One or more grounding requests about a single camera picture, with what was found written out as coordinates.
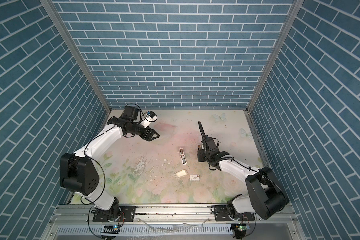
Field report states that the staple box sleeve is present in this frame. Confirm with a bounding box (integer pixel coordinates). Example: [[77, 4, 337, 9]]
[[190, 175, 200, 182]]

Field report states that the staple box tray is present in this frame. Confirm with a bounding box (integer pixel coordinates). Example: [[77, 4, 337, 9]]
[[176, 170, 188, 178]]

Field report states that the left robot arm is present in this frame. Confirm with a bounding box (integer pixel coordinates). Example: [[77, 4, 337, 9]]
[[59, 104, 160, 215]]

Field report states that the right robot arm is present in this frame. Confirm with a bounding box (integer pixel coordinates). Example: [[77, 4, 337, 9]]
[[198, 135, 289, 220]]

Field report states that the right controller board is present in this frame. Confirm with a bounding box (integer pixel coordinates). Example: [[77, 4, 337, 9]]
[[231, 224, 251, 240]]

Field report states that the controller board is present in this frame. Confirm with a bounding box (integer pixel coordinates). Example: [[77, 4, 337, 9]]
[[231, 224, 251, 240], [101, 225, 121, 240]]

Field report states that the left controller board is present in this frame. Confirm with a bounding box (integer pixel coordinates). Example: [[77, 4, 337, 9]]
[[101, 225, 121, 240]]

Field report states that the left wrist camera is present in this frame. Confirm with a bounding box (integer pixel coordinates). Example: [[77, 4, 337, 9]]
[[141, 111, 158, 128]]

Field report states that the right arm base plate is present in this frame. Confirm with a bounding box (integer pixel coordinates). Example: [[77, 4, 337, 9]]
[[210, 205, 255, 222]]

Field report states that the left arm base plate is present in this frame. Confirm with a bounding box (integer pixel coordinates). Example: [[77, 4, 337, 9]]
[[91, 206, 137, 223]]

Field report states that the aluminium front rail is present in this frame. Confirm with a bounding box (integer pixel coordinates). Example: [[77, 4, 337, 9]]
[[41, 204, 305, 240]]

